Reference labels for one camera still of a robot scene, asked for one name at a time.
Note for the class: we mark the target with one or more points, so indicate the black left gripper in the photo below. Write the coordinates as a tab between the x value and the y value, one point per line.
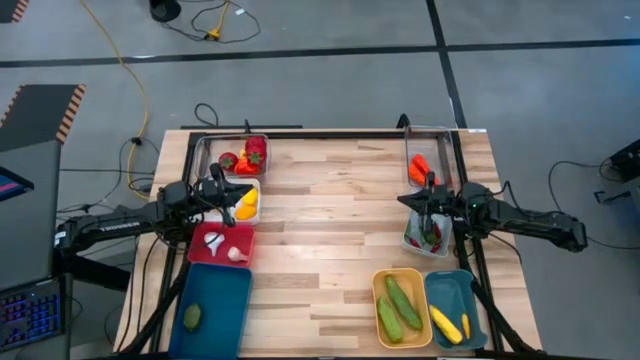
210	195

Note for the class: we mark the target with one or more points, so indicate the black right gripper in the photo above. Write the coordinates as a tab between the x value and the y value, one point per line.
442	200

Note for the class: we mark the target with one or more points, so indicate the yellow lemon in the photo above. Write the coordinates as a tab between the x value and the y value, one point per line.
251	196

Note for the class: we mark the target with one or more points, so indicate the small red chili pepper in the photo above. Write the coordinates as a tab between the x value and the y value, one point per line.
438	232
413	242

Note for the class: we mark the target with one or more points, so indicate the small green chili pepper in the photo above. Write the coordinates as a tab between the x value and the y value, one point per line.
430	237

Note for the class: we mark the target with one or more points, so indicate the white lumpy garlic bulb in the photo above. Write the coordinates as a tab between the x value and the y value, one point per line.
237	254

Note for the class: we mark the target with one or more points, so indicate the long dark green cucumber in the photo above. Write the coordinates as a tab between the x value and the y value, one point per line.
404	302

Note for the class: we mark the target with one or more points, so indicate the light green cucumber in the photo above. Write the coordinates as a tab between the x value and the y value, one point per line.
390	320

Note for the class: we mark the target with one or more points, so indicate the yellow corn cob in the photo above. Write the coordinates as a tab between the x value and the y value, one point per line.
446	325

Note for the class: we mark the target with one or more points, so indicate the dark green avocado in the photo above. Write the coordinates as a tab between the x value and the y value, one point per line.
192	317

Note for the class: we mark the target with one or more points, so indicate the small yellow chili pepper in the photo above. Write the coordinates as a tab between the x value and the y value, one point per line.
466	326

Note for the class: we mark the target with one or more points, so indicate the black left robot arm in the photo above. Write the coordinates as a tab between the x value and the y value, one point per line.
115	225

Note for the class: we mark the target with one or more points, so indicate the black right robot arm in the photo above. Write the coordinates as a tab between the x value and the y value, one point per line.
525	222

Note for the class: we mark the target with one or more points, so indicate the yellow orange bell pepper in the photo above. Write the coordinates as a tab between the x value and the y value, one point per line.
245	212

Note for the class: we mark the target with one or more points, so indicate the gray plastic basket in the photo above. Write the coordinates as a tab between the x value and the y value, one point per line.
419	225

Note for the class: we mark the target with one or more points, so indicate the orange red bell pepper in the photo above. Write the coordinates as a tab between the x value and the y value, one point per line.
245	167

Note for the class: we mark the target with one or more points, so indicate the white plastic basket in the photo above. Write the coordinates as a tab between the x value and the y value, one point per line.
215	217

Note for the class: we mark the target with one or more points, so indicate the red plastic tray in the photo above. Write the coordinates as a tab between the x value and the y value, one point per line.
240	235

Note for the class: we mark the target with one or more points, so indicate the clear plastic bin with label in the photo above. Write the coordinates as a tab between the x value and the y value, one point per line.
202	155

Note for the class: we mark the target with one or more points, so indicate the yellow plastic basket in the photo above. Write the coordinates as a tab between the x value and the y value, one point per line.
380	285

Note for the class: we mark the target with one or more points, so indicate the teal plastic basket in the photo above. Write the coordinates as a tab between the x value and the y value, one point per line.
450	290

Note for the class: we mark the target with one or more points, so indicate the large blue plastic basket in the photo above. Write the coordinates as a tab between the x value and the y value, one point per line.
225	310

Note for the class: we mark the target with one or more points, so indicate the round black stand base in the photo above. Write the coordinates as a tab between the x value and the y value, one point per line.
165	10

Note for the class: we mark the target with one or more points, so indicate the black equipment box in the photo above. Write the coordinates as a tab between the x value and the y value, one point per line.
625	160

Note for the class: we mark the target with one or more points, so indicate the black mat with orange stripes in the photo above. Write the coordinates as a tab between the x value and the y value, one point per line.
10	10
40	115

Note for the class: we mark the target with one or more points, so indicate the gray desk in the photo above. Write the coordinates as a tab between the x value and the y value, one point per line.
30	235

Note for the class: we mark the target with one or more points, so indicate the keyboard with coloured backlight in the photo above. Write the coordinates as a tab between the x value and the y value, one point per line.
30	315

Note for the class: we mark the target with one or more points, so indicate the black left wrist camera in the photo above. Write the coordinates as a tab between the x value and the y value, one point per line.
216	172

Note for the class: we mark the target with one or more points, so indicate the black metal table frame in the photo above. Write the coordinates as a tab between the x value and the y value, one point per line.
325	135

